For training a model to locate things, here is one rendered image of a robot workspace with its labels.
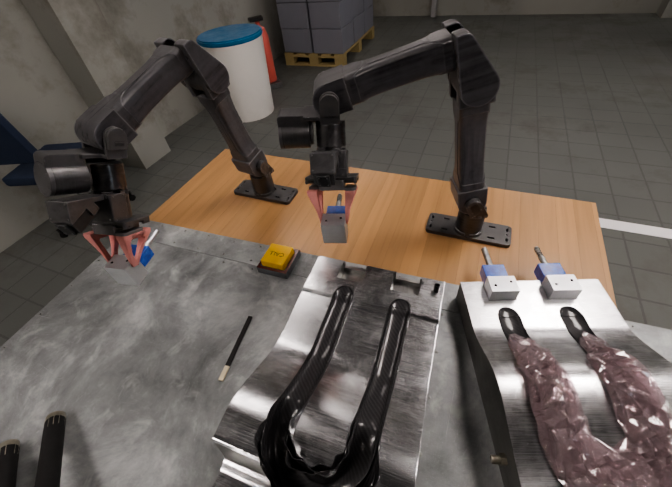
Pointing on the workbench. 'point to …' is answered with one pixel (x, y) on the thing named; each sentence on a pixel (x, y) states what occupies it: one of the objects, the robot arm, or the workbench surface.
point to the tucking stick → (235, 349)
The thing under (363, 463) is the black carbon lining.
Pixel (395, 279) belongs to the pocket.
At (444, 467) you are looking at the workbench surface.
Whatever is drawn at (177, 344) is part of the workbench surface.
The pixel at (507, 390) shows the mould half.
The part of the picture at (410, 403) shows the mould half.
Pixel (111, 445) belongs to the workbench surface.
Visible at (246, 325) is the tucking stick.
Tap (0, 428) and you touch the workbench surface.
